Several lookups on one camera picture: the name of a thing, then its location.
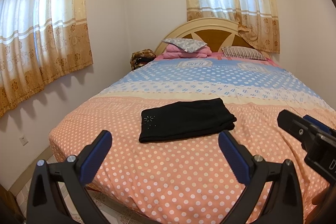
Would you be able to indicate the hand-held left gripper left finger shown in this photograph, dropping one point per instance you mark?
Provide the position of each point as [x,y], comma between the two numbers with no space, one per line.
[94,158]

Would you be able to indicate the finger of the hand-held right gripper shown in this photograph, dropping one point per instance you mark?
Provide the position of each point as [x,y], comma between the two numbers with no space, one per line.
[294,124]
[321,125]

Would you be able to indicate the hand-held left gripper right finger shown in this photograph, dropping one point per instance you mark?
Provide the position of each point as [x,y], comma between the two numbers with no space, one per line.
[236,158]

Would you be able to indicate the black pants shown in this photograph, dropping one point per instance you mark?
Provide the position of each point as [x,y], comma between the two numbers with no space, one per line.
[183,121]

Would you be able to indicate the polka-dot bedspread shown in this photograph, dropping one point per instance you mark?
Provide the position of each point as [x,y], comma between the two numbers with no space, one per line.
[170,176]

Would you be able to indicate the striped pillow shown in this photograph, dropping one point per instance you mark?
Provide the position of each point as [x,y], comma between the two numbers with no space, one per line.
[244,53]

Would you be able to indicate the wooden cabinet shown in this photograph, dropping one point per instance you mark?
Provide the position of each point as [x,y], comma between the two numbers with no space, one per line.
[10,205]

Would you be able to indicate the brown patterned bag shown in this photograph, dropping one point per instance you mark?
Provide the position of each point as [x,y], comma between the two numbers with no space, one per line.
[140,58]

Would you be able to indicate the cream wooden headboard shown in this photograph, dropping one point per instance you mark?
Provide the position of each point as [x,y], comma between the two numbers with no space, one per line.
[210,35]

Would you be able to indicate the pink folded blanket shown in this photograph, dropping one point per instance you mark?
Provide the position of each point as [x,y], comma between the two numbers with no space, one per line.
[173,53]

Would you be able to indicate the grey patterned pillow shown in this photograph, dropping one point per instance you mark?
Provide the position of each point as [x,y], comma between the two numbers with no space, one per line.
[183,44]

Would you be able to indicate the white wall socket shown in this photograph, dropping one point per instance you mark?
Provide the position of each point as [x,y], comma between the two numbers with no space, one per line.
[23,139]

